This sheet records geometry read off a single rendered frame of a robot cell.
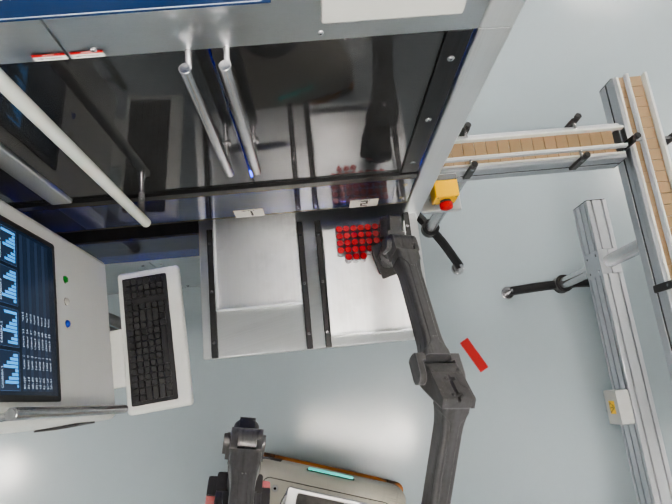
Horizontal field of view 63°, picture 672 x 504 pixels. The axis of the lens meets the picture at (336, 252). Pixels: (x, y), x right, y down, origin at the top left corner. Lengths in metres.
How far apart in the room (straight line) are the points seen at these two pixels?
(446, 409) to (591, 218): 1.35
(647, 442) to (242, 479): 1.56
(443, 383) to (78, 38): 0.90
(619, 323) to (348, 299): 1.07
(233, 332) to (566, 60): 2.37
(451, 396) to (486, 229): 1.71
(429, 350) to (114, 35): 0.85
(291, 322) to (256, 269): 0.20
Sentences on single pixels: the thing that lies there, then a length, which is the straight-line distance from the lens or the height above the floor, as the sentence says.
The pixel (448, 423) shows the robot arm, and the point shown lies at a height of 1.39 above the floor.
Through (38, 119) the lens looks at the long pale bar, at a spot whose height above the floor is 1.75.
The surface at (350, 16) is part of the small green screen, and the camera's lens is 0.88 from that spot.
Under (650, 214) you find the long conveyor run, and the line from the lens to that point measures 2.00.
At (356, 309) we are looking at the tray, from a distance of 1.70.
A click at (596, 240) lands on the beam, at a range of 2.34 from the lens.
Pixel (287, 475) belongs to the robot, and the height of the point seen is 0.28.
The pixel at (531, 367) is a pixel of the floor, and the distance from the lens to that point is 2.73.
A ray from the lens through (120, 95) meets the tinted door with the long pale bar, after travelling 1.10.
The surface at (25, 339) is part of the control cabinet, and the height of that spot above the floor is 1.33.
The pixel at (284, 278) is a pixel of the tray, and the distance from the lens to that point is 1.72.
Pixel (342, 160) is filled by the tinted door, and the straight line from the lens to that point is 1.37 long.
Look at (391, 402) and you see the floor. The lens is 2.58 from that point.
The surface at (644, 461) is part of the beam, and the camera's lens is 2.31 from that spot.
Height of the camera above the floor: 2.56
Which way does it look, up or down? 75 degrees down
